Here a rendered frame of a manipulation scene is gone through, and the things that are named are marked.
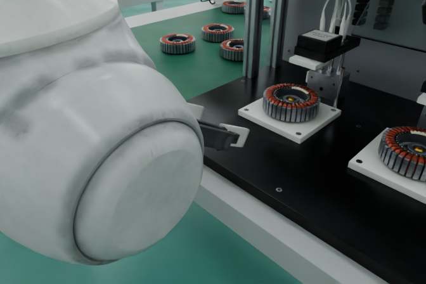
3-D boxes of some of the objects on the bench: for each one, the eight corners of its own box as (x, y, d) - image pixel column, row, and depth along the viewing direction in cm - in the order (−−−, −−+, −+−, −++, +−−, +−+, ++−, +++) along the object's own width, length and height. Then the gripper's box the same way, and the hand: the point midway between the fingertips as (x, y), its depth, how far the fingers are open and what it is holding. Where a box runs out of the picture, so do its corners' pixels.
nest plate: (299, 144, 63) (300, 138, 62) (238, 115, 72) (238, 109, 72) (340, 115, 72) (342, 109, 71) (281, 92, 81) (281, 87, 81)
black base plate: (538, 380, 33) (550, 368, 32) (145, 127, 72) (144, 117, 71) (579, 165, 61) (586, 154, 60) (281, 66, 100) (281, 59, 99)
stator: (297, 130, 65) (300, 113, 63) (250, 109, 72) (251, 93, 70) (328, 109, 71) (331, 93, 69) (283, 92, 78) (284, 77, 76)
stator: (185, 57, 106) (184, 45, 104) (153, 52, 110) (153, 40, 108) (201, 45, 115) (201, 35, 113) (171, 41, 119) (170, 30, 117)
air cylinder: (335, 102, 77) (339, 78, 74) (305, 91, 82) (309, 69, 79) (345, 94, 80) (350, 72, 77) (317, 85, 85) (321, 63, 82)
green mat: (132, 127, 72) (132, 126, 72) (22, 53, 109) (22, 52, 109) (349, 32, 128) (349, 32, 128) (228, 5, 166) (228, 4, 165)
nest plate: (448, 215, 48) (451, 208, 48) (347, 167, 57) (348, 161, 57) (477, 167, 57) (479, 161, 57) (385, 132, 66) (387, 127, 66)
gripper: (51, 102, 46) (172, 122, 64) (148, 179, 33) (266, 177, 51) (67, 49, 45) (186, 83, 63) (174, 106, 32) (286, 130, 50)
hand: (213, 124), depth 55 cm, fingers open, 9 cm apart
